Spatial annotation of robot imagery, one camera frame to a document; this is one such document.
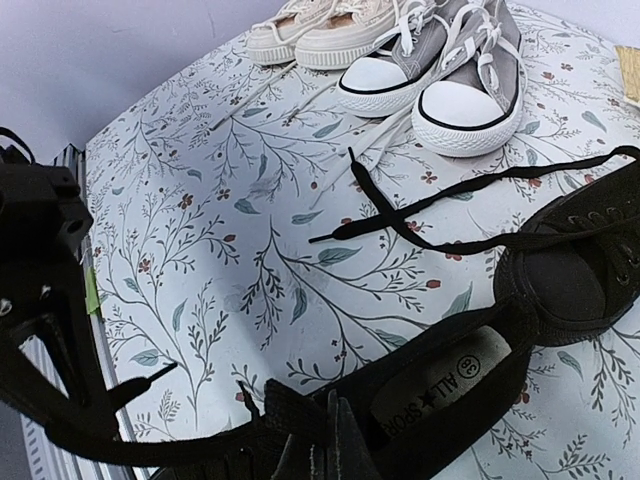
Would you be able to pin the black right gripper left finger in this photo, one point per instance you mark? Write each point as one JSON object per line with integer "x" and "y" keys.
{"x": 300, "y": 460}

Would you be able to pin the black canvas sneaker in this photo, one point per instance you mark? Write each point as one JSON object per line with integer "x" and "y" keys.
{"x": 575, "y": 261}
{"x": 418, "y": 408}

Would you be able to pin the grey sneaker right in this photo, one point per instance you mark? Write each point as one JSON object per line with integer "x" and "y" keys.
{"x": 474, "y": 104}

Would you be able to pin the grey sneaker left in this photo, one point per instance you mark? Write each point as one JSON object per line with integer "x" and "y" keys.
{"x": 404, "y": 60}

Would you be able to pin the floral tablecloth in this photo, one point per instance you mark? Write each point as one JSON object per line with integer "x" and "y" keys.
{"x": 201, "y": 255}

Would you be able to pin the black rear canvas sneaker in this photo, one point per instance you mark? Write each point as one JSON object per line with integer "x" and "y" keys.
{"x": 575, "y": 261}

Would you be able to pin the grey sneaker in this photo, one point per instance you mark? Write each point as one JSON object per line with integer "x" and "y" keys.
{"x": 404, "y": 60}
{"x": 474, "y": 104}

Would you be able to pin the beige sneaker left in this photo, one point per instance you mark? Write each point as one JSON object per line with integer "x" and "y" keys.
{"x": 272, "y": 42}

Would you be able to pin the woven bamboo tray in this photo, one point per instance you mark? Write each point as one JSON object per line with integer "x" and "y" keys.
{"x": 629, "y": 59}

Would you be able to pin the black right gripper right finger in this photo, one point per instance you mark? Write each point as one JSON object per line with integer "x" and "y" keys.
{"x": 348, "y": 457}

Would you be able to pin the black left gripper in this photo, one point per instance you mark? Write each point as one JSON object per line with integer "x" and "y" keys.
{"x": 43, "y": 222}

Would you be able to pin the green tape piece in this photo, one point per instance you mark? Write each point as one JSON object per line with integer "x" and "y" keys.
{"x": 92, "y": 298}

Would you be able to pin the beige sneaker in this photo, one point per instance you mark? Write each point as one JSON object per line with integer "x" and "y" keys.
{"x": 347, "y": 34}
{"x": 272, "y": 42}

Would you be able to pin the aluminium front rail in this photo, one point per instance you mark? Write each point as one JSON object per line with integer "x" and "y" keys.
{"x": 62, "y": 448}

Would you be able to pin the black front canvas sneaker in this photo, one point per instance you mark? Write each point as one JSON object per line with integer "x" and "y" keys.
{"x": 418, "y": 408}

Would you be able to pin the beige sneaker right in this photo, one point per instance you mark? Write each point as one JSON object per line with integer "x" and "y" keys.
{"x": 347, "y": 34}

